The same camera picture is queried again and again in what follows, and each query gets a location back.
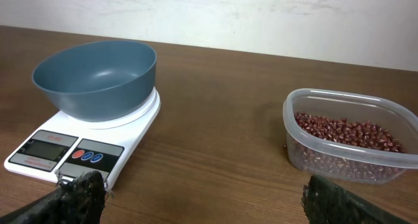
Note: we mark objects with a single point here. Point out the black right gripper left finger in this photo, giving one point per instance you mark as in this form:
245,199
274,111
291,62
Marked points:
76,201

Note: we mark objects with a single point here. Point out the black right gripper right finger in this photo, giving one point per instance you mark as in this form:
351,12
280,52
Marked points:
325,202

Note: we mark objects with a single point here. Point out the white digital kitchen scale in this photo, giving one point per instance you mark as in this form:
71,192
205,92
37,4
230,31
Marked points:
65,148

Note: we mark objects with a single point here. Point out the blue plastic bowl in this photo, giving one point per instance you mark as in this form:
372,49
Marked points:
98,81

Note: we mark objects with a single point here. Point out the clear plastic container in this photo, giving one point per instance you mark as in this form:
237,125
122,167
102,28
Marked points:
342,161

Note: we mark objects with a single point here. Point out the red adzuki beans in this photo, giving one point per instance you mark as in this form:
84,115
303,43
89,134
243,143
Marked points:
363,134

